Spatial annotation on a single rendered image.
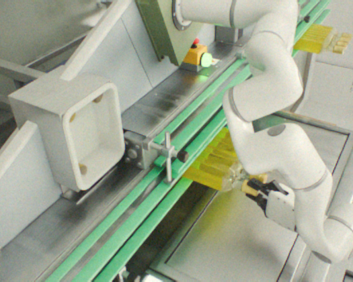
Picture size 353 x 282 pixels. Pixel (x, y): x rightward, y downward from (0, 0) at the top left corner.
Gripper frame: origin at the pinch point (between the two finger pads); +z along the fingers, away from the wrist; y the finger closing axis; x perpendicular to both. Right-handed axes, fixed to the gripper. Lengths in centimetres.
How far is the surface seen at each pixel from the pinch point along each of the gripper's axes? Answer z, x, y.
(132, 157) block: 25.6, 21.5, 9.4
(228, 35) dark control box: 47, -44, 18
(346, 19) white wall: 216, -548, -154
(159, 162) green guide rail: 21.8, 15.1, 5.9
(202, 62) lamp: 37.9, -19.2, 18.8
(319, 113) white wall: 208, -512, -311
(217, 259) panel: -1.9, 16.8, -13.0
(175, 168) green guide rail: 16.9, 13.9, 5.9
